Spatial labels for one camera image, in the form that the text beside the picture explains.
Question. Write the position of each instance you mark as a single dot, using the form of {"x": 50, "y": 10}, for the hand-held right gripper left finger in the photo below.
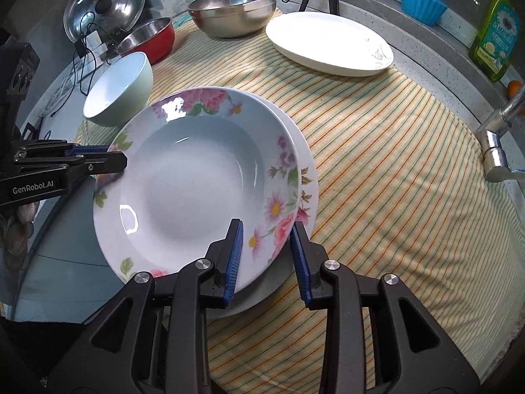
{"x": 234, "y": 262}

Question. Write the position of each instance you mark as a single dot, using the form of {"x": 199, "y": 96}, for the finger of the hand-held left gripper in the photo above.
{"x": 104, "y": 163}
{"x": 92, "y": 150}

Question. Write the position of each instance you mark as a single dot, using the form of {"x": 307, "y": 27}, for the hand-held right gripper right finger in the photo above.
{"x": 299, "y": 262}

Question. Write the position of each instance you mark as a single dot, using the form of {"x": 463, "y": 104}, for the pale green bowl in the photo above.
{"x": 110, "y": 86}

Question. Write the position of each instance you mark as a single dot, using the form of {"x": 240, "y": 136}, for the white small-flower plate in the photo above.
{"x": 308, "y": 191}

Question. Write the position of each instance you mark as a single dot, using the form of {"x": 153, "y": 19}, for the pink floral deep plate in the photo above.
{"x": 184, "y": 180}

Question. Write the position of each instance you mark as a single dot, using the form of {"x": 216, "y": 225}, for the white oval plate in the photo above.
{"x": 320, "y": 41}

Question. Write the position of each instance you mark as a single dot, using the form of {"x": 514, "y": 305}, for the person's left hand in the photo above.
{"x": 16, "y": 234}

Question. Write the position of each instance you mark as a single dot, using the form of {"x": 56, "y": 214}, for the white charger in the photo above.
{"x": 96, "y": 43}

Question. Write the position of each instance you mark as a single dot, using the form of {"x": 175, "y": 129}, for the yellow striped cloth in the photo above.
{"x": 389, "y": 172}

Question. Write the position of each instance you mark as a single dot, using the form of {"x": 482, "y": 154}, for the red steel bowl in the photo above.
{"x": 162, "y": 43}

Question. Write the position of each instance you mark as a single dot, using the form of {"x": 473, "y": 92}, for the stainless steel pot lid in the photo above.
{"x": 123, "y": 12}

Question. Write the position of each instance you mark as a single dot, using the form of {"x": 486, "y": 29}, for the large stainless steel bowl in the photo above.
{"x": 233, "y": 20}

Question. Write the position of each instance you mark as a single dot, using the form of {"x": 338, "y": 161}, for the chrome faucet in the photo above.
{"x": 494, "y": 152}

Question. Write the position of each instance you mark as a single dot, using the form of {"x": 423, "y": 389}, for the small orange fruit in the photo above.
{"x": 513, "y": 88}

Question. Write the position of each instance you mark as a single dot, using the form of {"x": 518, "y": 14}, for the blue fluted silicone cup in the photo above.
{"x": 422, "y": 4}

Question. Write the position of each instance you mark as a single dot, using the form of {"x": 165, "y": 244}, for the green dish soap bottle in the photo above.
{"x": 494, "y": 37}

